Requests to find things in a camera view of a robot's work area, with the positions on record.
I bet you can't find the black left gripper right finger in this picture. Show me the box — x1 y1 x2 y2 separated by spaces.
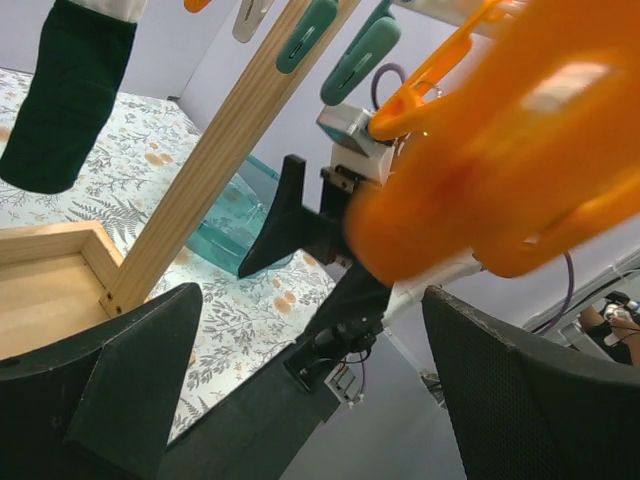
422 287 639 479

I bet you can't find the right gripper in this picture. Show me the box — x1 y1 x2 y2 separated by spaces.
238 141 394 278

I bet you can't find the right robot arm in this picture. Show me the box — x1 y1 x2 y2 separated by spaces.
238 103 639 479

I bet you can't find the floral table mat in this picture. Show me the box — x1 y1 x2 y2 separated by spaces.
1 93 334 440

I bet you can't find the wooden clothes rack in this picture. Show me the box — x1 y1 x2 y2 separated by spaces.
1 1 358 358

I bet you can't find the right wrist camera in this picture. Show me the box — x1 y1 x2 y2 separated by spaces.
316 103 394 185

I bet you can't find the dark green sock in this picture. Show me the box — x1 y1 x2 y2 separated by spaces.
1 1 146 194

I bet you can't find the teal plastic basin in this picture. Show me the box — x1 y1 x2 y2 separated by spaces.
186 155 280 276

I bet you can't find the white round clip hanger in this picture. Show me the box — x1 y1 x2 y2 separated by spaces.
184 0 640 286

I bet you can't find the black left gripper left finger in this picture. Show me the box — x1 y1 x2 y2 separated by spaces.
1 283 203 479

